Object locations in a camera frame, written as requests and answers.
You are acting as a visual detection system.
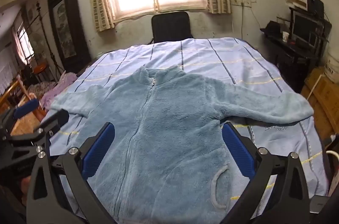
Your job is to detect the black chair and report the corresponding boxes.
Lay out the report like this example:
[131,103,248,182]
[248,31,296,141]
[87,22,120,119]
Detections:
[151,11,194,44]

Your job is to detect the black computer monitor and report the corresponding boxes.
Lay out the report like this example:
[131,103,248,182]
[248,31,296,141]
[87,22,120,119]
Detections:
[293,13,318,44]

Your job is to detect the orange round stool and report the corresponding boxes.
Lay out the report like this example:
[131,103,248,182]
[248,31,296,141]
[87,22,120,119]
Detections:
[32,63,49,83]

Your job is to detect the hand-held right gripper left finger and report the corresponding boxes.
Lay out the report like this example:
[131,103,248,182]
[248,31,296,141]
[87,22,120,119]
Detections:
[26,122,117,224]

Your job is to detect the striped light blue bedsheet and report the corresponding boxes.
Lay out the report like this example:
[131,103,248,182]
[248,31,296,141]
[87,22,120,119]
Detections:
[49,38,330,224]

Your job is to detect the purple cloth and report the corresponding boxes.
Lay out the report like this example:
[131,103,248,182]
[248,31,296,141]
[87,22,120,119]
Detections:
[40,72,78,110]

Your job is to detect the black desk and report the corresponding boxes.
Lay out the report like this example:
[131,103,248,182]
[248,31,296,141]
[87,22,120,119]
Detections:
[261,28,331,93]

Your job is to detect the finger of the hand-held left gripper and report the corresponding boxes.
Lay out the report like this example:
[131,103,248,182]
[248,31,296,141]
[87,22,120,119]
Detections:
[8,109,70,158]
[0,99,40,136]

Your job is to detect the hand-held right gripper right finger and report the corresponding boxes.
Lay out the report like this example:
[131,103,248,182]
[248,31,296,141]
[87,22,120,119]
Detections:
[222,122,311,224]

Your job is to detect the light blue fleece jacket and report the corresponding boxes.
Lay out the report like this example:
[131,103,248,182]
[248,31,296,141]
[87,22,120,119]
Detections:
[50,66,314,222]

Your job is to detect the black speaker box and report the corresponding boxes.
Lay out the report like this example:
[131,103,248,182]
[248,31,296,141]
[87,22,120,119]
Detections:
[307,0,325,18]

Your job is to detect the black framed painting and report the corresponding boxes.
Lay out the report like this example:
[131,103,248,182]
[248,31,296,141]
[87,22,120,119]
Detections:
[47,0,92,67]

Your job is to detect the wooden bed frame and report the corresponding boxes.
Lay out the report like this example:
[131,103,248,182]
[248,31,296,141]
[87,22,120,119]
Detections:
[0,78,32,113]

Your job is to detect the white plastic bucket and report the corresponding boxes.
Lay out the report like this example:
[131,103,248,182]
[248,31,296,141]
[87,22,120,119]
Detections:
[324,41,339,78]

